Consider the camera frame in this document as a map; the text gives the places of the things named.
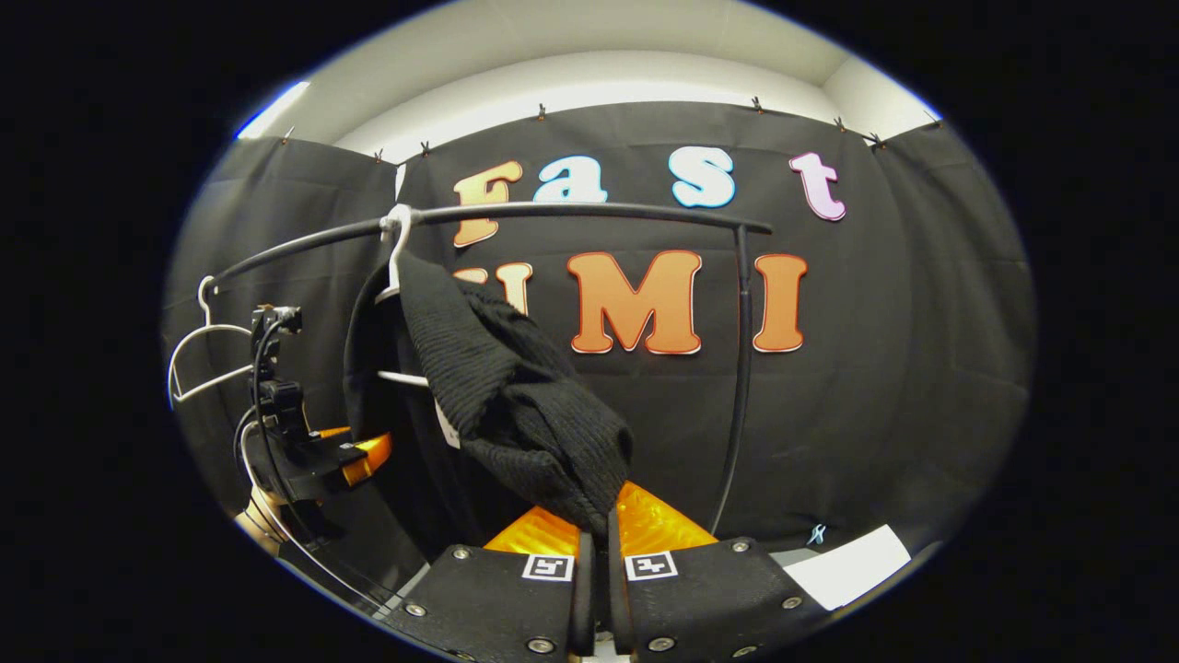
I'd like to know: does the row of small black clips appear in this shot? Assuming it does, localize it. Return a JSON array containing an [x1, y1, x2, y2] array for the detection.
[[281, 96, 940, 162]]

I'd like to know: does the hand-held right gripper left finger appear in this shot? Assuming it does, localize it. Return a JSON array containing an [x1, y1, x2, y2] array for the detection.
[[380, 505, 597, 662]]

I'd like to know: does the black camera cable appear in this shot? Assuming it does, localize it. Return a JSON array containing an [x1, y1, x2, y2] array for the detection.
[[235, 318, 397, 609]]

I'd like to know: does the black knit garment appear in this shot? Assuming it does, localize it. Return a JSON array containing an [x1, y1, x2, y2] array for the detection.
[[343, 250, 635, 540]]

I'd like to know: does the black clothes rack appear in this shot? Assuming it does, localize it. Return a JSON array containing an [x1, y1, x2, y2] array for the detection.
[[210, 202, 775, 537]]

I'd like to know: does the black backdrop cloth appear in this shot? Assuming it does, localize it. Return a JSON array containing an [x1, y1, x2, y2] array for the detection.
[[164, 99, 1037, 590]]

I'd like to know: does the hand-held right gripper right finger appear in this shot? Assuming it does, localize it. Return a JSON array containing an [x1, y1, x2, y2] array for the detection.
[[603, 481, 830, 662]]

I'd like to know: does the white flat board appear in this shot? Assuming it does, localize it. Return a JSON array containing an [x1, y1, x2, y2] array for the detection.
[[783, 524, 913, 611]]

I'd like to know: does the white plastic hanger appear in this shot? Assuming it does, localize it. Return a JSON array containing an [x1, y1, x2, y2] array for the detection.
[[168, 274, 259, 406], [373, 204, 432, 390]]

